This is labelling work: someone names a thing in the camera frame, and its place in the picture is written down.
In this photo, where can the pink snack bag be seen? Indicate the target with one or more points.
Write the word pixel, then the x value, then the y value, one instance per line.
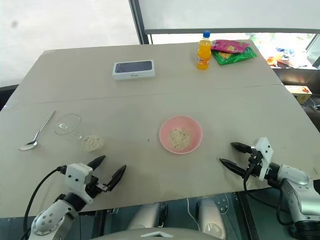
pixel 228 45

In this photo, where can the clear stemmed glass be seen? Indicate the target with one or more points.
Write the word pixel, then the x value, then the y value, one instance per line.
pixel 75 133

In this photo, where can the dark window frame post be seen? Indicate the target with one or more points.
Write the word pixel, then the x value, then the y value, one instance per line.
pixel 137 22

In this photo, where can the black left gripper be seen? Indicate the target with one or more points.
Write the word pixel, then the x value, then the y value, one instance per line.
pixel 93 187

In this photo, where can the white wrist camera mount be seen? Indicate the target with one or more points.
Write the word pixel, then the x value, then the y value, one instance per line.
pixel 264 150
pixel 76 175

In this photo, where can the yellow cardboard box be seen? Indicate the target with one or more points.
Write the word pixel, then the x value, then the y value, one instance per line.
pixel 300 93

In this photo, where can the white roll-down screen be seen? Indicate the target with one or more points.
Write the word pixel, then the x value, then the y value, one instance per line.
pixel 225 15

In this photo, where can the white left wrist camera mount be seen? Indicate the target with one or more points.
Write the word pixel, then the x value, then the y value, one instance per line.
pixel 76 175

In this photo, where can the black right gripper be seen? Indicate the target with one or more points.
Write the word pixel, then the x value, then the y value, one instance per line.
pixel 254 167

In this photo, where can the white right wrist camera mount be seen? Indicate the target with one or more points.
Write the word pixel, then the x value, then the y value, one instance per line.
pixel 264 150

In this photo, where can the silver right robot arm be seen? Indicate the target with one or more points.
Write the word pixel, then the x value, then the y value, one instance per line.
pixel 297 190

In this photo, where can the green snack bag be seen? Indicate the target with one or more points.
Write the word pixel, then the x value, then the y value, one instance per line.
pixel 236 57

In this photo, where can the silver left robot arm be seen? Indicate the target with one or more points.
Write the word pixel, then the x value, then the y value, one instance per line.
pixel 51 217

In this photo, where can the grey robot chest plate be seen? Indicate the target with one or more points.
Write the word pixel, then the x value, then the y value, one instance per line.
pixel 157 234

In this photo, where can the white grainy food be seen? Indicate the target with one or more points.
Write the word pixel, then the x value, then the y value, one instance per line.
pixel 179 139

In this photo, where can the pale crumbly food chunk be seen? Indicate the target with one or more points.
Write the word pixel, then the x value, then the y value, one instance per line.
pixel 93 143

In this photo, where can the orange soda bottle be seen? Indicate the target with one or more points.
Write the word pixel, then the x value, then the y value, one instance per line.
pixel 203 56

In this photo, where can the metal spoon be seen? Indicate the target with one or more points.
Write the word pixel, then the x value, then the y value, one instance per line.
pixel 28 147

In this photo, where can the silver rounded housing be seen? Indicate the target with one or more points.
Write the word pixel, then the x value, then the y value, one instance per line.
pixel 212 217
pixel 146 216

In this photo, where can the pink bowl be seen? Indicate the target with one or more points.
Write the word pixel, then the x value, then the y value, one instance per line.
pixel 166 125

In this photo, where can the white phone box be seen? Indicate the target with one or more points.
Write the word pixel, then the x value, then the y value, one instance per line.
pixel 133 68

